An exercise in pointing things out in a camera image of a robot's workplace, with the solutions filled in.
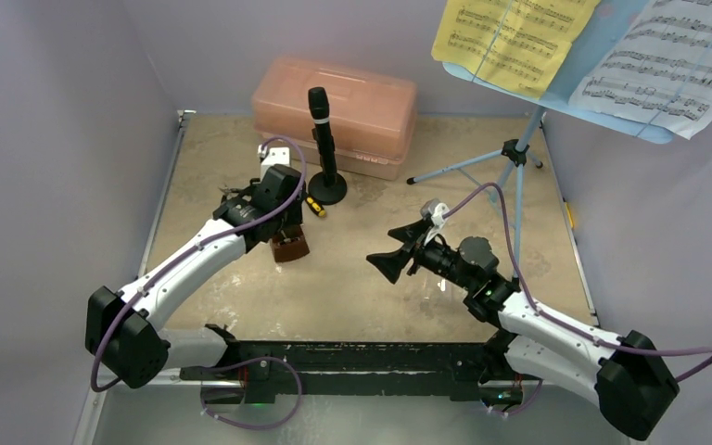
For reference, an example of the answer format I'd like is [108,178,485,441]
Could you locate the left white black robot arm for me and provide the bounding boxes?
[84,165,306,392]

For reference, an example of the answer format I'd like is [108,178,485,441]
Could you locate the pink plastic storage box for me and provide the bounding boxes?
[251,57,417,181]

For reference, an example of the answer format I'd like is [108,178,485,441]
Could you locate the brown wooden metronome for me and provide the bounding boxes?
[269,225,310,264]

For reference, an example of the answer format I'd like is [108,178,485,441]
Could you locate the black yellow screwdriver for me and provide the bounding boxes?
[304,196,326,218]

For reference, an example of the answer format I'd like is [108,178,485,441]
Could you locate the black microphone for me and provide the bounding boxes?
[308,86,337,187]

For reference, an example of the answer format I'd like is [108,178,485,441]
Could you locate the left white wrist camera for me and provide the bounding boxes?
[258,146,291,180]

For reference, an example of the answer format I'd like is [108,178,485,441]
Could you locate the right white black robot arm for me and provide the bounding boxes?
[366,220,680,440]

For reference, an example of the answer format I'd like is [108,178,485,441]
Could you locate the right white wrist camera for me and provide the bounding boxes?
[420,198,450,244]

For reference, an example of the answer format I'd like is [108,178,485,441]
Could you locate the black round microphone stand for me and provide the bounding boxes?
[308,172,348,206]

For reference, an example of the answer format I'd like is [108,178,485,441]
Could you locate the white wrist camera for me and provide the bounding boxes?
[258,146,291,180]
[420,198,450,244]

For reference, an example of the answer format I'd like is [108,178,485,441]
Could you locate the yellow sheet music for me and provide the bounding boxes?
[431,0,599,99]

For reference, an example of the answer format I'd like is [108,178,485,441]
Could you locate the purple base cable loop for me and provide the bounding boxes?
[199,356,303,431]

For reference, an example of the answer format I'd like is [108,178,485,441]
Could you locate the black handled pliers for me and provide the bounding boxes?
[219,184,252,199]

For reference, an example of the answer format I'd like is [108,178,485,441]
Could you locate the white sheet music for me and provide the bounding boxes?
[569,1,712,139]

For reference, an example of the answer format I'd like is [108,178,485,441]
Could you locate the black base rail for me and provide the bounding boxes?
[180,340,535,410]

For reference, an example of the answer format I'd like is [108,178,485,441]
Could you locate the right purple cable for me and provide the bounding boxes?
[441,182,712,385]

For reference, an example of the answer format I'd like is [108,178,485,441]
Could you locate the light blue music stand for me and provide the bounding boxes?
[407,1,674,255]

